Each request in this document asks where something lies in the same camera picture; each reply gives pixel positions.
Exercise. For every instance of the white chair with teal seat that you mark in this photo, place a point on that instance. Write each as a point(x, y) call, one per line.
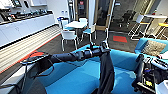
point(89, 30)

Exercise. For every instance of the white square table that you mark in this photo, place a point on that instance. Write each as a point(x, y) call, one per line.
point(76, 24)

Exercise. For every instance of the blue sofa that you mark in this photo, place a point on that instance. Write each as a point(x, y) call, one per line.
point(73, 80)

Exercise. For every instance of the wood-framed glass door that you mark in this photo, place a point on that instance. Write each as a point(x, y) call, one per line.
point(81, 8)
point(103, 13)

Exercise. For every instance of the black office chair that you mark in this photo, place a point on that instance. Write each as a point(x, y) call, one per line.
point(126, 17)

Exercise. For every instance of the blue bin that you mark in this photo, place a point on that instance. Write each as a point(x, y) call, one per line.
point(60, 20)

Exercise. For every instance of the patterned beige cushion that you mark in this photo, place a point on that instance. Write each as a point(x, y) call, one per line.
point(154, 48)

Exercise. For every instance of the white and black handheld device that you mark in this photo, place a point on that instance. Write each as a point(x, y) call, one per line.
point(160, 63)

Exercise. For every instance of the white rectangular high table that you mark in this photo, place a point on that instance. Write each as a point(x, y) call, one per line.
point(155, 16)

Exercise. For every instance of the white lower kitchen cabinets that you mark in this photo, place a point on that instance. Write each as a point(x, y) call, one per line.
point(26, 30)

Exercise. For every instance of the white kitchen cabinets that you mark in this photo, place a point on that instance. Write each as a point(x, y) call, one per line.
point(33, 2)
point(26, 30)

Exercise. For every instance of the white plastic box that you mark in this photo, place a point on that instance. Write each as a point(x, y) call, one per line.
point(162, 87)

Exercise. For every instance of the white upper kitchen cabinets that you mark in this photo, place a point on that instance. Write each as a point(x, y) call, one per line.
point(33, 2)

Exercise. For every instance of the grey countertop appliance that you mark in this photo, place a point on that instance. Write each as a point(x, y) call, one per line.
point(5, 15)

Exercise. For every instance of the black wall-mounted appliance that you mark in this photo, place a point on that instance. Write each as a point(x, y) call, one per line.
point(16, 2)

